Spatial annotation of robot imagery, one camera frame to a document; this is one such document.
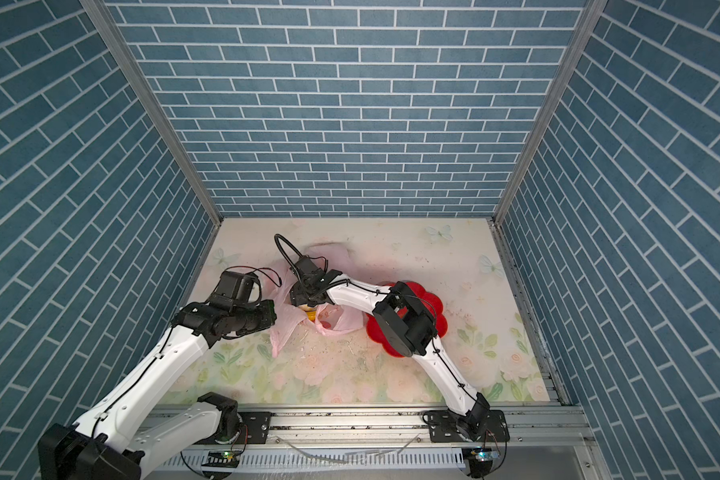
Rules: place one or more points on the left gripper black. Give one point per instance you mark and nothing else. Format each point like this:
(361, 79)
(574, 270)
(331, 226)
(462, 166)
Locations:
(270, 316)

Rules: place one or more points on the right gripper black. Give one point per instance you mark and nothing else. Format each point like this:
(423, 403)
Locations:
(296, 294)

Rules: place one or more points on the pink plastic bag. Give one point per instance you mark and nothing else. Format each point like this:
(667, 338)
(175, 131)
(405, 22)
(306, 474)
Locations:
(332, 320)

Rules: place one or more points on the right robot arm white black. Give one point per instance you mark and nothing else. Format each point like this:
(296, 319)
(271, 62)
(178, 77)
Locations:
(460, 396)

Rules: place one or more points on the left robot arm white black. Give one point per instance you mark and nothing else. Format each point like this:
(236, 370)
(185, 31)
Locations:
(104, 442)

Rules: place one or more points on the red flower-shaped plate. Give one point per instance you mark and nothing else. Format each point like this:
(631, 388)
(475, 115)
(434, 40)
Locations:
(407, 319)

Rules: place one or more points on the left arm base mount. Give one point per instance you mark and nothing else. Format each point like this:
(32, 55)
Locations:
(246, 428)

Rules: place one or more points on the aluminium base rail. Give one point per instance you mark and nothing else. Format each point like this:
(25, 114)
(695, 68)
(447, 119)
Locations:
(554, 441)

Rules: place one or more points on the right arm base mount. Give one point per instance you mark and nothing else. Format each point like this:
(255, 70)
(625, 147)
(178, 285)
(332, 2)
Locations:
(445, 426)

